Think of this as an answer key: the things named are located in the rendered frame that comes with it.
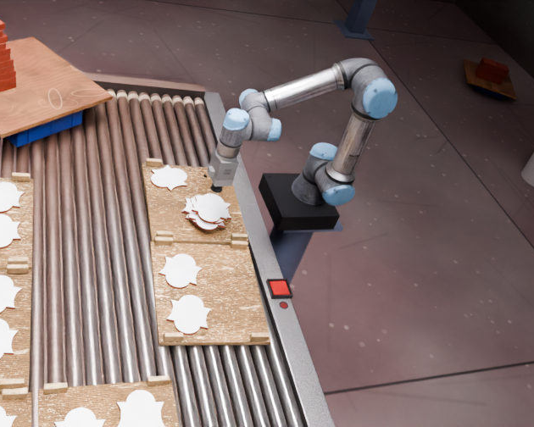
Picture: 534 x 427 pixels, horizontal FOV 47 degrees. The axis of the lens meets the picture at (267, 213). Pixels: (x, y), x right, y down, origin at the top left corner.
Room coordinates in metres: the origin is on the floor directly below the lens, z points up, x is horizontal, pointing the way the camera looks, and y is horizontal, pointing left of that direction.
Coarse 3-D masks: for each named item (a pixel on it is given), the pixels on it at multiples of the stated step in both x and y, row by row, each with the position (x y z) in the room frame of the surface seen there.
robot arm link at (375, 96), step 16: (368, 64) 1.94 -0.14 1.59; (352, 80) 1.91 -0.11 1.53; (368, 80) 1.86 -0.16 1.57; (384, 80) 1.86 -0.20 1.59; (368, 96) 1.81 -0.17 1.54; (384, 96) 1.83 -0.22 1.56; (368, 112) 1.82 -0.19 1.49; (384, 112) 1.84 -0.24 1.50; (352, 128) 1.86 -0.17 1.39; (368, 128) 1.86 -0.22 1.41; (352, 144) 1.85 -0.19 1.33; (336, 160) 1.87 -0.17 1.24; (352, 160) 1.86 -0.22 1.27; (320, 176) 1.90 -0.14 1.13; (336, 176) 1.85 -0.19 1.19; (352, 176) 1.88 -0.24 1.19; (336, 192) 1.83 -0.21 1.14; (352, 192) 1.86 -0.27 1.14
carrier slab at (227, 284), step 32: (160, 256) 1.41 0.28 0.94; (192, 256) 1.47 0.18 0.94; (224, 256) 1.52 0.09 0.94; (160, 288) 1.28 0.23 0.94; (192, 288) 1.33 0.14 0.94; (224, 288) 1.38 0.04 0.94; (256, 288) 1.43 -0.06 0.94; (160, 320) 1.17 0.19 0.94; (224, 320) 1.25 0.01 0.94; (256, 320) 1.30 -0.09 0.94
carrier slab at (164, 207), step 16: (144, 176) 1.77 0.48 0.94; (192, 176) 1.87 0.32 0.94; (208, 176) 1.90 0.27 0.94; (160, 192) 1.71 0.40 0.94; (176, 192) 1.74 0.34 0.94; (192, 192) 1.78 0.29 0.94; (208, 192) 1.81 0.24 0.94; (224, 192) 1.84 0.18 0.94; (160, 208) 1.63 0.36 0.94; (176, 208) 1.66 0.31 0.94; (160, 224) 1.56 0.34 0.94; (176, 224) 1.59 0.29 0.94; (192, 224) 1.62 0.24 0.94; (224, 224) 1.67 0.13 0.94; (240, 224) 1.71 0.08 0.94; (176, 240) 1.51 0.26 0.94; (192, 240) 1.54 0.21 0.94; (208, 240) 1.57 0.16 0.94; (224, 240) 1.59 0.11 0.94
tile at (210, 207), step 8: (200, 200) 1.68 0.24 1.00; (208, 200) 1.69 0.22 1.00; (216, 200) 1.71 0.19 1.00; (192, 208) 1.62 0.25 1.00; (200, 208) 1.64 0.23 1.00; (208, 208) 1.65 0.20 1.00; (216, 208) 1.67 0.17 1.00; (224, 208) 1.68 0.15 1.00; (200, 216) 1.60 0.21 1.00; (208, 216) 1.61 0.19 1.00; (216, 216) 1.63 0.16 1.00; (224, 216) 1.64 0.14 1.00
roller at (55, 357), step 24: (48, 144) 1.77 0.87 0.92; (48, 168) 1.64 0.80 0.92; (48, 192) 1.53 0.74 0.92; (48, 216) 1.42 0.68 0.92; (48, 240) 1.33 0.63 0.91; (48, 264) 1.23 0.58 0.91; (48, 288) 1.15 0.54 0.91; (48, 312) 1.07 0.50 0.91; (48, 336) 1.00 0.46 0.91; (48, 360) 0.93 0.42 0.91
